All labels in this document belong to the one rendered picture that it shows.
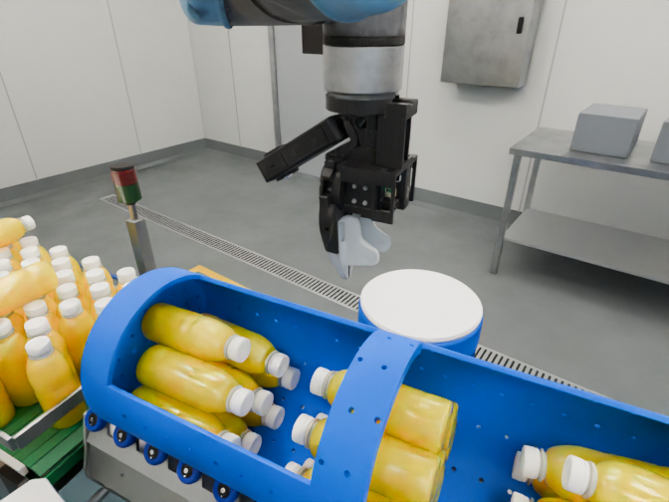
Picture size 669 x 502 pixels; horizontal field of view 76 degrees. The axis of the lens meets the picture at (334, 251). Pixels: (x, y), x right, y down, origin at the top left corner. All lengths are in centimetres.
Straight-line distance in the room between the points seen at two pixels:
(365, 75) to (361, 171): 9
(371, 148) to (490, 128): 347
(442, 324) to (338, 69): 66
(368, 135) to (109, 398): 54
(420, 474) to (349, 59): 46
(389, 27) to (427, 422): 44
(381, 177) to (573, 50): 333
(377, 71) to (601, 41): 331
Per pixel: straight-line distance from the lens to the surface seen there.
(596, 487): 61
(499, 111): 385
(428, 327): 94
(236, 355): 70
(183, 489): 86
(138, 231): 136
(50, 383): 98
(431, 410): 59
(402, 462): 58
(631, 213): 386
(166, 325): 77
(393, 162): 42
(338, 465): 54
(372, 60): 40
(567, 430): 76
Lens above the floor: 161
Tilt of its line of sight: 29 degrees down
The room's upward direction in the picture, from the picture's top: straight up
